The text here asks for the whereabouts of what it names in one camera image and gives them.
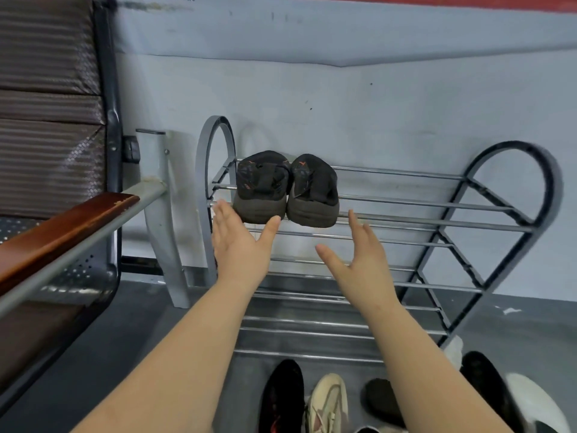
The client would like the black shoe with red lining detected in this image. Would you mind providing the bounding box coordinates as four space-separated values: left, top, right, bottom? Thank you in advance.
258 359 306 433

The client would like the black and white shoe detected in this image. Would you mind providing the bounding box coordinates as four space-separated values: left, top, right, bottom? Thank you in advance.
460 351 571 433

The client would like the grey metal shoe rack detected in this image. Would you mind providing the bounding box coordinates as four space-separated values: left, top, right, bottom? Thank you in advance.
195 115 564 365

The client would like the person's left hand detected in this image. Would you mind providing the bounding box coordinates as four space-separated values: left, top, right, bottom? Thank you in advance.
211 199 282 293

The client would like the black shoe with strap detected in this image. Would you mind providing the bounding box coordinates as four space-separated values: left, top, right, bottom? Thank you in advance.
233 150 292 225
287 153 340 229

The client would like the person's left forearm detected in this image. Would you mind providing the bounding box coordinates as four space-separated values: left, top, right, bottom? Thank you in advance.
70 284 262 433

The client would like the person's right hand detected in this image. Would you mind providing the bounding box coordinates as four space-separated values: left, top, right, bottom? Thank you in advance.
315 210 398 312

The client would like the brown padded bench cushion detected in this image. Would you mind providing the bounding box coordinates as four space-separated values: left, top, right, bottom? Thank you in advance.
0 0 107 220

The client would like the black rounded shoe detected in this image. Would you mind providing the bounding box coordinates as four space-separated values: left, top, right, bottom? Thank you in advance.
363 378 406 429

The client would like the brown wooden armrest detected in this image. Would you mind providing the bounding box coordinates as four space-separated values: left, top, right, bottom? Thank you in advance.
0 193 141 296

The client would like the black metal waiting bench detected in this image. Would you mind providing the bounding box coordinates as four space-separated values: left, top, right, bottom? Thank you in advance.
0 0 192 420

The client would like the person's right forearm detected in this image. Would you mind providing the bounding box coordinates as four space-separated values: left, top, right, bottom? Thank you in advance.
356 297 517 433

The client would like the cream sneaker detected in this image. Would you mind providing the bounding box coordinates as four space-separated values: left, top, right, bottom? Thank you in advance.
305 373 349 433

